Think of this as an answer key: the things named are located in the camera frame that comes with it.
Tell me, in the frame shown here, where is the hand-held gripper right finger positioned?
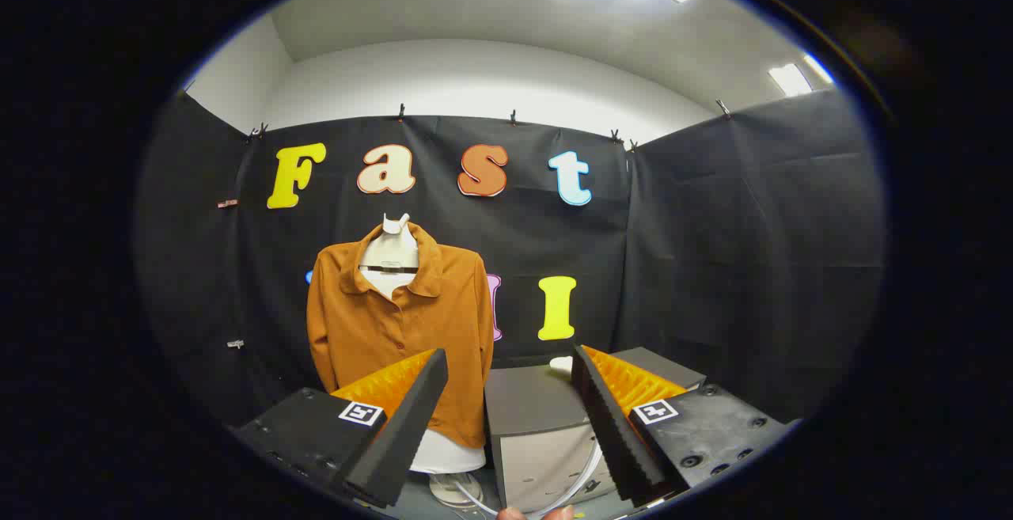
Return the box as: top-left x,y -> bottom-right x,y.
571,344 -> 792,505

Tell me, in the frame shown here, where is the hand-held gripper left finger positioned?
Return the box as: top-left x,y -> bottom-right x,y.
233,348 -> 449,509

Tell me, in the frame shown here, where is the brown button-up shirt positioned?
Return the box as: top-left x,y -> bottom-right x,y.
306,222 -> 495,450

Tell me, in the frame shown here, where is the grey cabinet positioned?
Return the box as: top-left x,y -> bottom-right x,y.
484,347 -> 708,513

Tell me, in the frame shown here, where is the white mannequin torso stand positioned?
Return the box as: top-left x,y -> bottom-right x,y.
359,213 -> 488,510

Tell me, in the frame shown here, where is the black backdrop cloth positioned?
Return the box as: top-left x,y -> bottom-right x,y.
135,89 -> 886,434

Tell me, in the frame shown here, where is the row of black clips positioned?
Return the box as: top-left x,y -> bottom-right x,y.
247,102 -> 733,149

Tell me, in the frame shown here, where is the small ceiling light panel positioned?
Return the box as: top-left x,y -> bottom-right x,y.
769,53 -> 834,97

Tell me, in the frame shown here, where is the translucent steamer hose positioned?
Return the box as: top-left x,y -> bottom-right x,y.
453,439 -> 604,519

